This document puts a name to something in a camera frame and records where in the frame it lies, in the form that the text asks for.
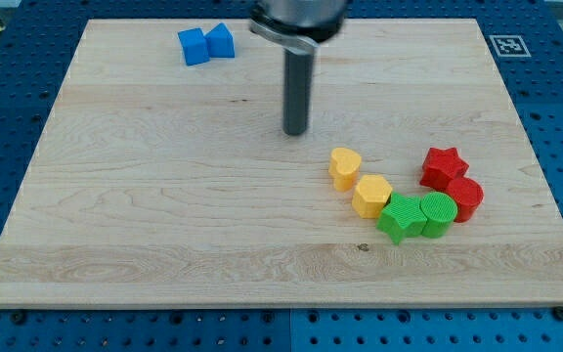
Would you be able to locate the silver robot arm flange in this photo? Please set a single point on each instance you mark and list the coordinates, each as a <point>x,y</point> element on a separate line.
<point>300,26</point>

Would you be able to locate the white fiducial marker tag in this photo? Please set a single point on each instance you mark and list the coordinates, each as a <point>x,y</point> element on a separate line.
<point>510,46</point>

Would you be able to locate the green cylinder block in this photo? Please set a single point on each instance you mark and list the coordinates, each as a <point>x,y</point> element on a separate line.
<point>440,211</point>

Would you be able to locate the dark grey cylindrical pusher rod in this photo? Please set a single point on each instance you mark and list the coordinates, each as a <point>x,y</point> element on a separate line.
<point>297,84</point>

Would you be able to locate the green star block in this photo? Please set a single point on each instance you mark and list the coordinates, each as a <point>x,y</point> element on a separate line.
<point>401,218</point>

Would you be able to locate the blue cube block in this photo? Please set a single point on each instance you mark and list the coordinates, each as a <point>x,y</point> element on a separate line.
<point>194,46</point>

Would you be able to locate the red cylinder block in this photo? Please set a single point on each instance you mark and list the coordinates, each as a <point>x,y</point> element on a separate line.
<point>467,194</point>

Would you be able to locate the yellow hexagon block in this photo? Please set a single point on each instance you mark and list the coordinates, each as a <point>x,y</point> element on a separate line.
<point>371,194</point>

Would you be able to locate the red star block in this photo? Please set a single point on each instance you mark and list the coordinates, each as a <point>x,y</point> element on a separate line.
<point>440,167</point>

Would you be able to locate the blue pentagon block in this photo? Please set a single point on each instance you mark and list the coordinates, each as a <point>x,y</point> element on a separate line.
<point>220,42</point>

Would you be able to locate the light wooden board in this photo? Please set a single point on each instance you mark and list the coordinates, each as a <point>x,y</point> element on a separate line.
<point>156,185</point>

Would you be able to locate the yellow heart block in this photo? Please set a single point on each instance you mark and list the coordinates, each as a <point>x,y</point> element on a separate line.
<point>344,166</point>

